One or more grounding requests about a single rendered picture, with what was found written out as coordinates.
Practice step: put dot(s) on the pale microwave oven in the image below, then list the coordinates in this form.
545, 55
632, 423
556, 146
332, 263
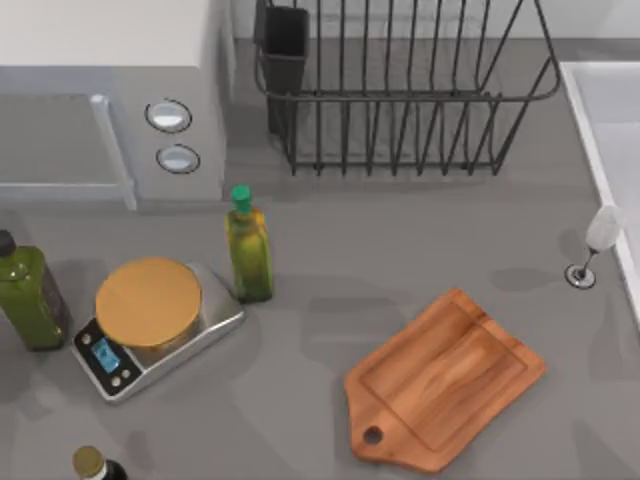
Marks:
60, 60

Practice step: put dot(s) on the round wooden scale plate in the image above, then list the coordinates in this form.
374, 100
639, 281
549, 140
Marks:
149, 302

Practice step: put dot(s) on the small microwave knob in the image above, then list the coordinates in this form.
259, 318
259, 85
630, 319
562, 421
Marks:
177, 159

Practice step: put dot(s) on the wooden cutting board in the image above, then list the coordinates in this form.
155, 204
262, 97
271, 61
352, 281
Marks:
445, 380

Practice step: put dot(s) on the clear wine glass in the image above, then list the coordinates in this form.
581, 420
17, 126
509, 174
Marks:
602, 231

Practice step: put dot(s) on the dark green bottle black cap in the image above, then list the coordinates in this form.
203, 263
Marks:
30, 300

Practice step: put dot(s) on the olive oil bottle green cap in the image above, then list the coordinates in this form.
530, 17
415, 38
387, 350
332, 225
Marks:
249, 250

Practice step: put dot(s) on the dark bottle gold cap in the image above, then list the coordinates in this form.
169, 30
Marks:
95, 465

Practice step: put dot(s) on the black cutlery holder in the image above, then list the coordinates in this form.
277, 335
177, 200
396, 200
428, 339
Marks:
285, 50

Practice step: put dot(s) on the large microwave knob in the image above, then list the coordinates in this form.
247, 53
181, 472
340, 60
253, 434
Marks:
168, 116

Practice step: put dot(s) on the silver kitchen scale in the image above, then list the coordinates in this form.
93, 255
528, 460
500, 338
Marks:
210, 320

